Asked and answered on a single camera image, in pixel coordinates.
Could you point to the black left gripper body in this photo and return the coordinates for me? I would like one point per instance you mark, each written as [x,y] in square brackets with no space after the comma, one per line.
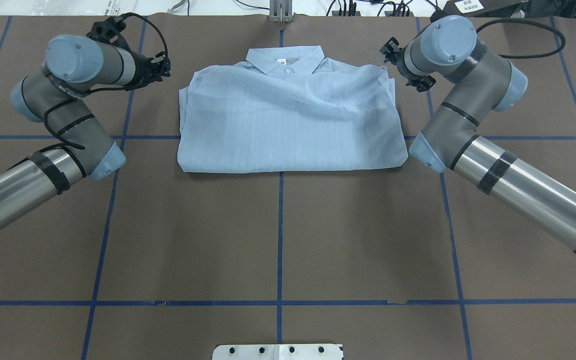
[142,69]

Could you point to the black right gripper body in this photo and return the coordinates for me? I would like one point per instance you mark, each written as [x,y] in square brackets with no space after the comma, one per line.
[400,63]

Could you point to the light blue button-up shirt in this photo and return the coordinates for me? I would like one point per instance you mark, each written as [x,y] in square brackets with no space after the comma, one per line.
[289,109]

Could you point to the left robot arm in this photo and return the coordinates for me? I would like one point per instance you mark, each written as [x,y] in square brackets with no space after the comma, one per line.
[75,67]

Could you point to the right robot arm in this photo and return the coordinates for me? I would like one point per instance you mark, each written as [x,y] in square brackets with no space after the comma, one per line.
[485,84]

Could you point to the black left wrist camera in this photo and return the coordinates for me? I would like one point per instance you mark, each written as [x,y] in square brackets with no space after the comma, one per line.
[110,31]

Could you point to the grey aluminium post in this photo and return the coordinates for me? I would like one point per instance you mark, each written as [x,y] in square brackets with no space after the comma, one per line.
[281,11]

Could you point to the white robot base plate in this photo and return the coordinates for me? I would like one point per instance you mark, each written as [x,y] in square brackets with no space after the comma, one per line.
[299,351]

